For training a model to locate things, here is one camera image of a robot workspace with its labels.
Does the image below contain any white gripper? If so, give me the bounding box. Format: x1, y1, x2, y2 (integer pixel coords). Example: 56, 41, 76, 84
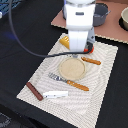
68, 29, 95, 52

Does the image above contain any orange toy bread loaf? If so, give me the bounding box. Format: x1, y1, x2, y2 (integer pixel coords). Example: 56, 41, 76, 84
59, 36, 69, 48

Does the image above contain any brown toy sausage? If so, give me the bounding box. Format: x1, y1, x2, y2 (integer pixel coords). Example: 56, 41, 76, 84
26, 82, 43, 101

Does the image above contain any red toy tomato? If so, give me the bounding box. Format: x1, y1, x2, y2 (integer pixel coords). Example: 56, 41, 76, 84
84, 49, 94, 54

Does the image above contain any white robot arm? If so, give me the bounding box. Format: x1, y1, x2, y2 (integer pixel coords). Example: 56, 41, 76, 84
64, 0, 95, 52

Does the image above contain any round wooden plate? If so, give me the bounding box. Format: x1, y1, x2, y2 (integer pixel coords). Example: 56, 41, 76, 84
59, 58, 86, 80

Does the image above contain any brown wooden board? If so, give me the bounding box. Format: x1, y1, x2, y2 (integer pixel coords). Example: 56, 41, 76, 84
51, 1, 128, 43

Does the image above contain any large grey pot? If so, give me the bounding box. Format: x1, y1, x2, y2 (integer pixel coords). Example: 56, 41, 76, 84
93, 3, 110, 27

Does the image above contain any beige bowl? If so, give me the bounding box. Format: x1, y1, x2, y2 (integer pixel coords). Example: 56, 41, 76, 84
121, 7, 128, 30

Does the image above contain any wooden handled knife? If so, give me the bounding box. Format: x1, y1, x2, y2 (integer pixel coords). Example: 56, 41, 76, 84
81, 57, 101, 65

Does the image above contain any wooden handled fork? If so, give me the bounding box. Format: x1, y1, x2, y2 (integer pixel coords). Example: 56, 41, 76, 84
48, 73, 89, 91

